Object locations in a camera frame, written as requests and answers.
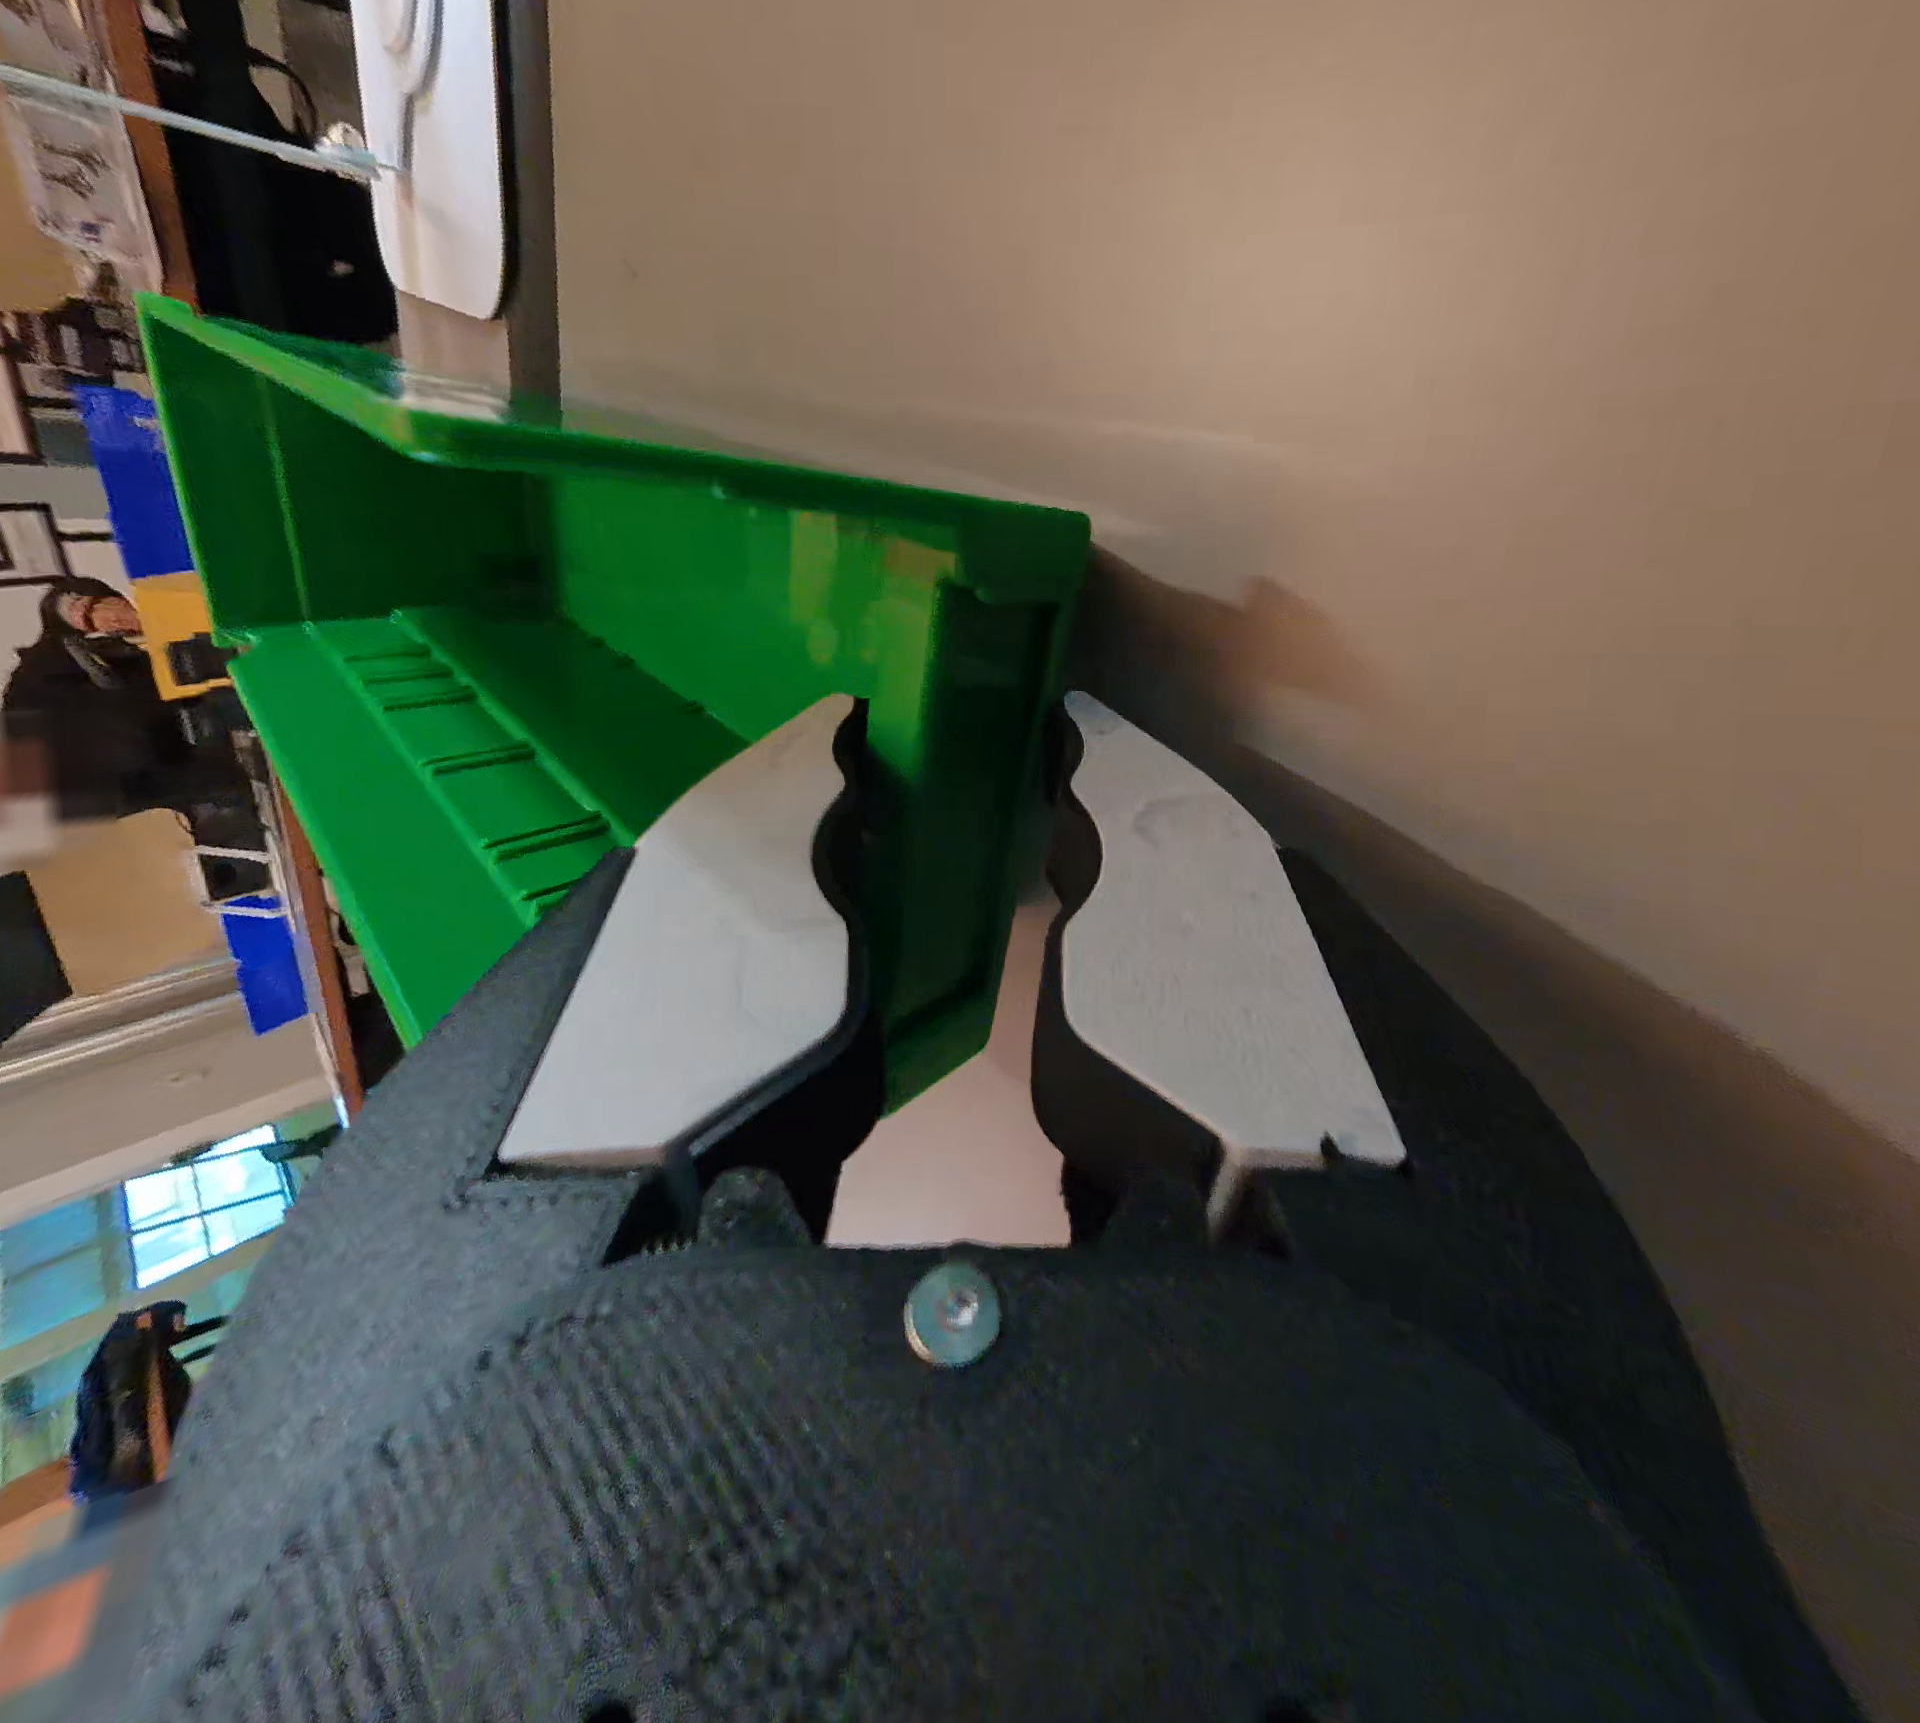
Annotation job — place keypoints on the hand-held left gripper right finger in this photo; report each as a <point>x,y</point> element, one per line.
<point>1215,974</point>

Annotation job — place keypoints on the yellow box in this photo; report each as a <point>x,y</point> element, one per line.
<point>173,614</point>

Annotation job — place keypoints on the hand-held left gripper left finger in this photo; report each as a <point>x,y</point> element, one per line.
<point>704,974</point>

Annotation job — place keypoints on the white sign stand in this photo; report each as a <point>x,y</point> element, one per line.
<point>435,28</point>

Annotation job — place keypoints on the green plastic bin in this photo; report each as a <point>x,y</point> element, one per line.
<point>674,584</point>

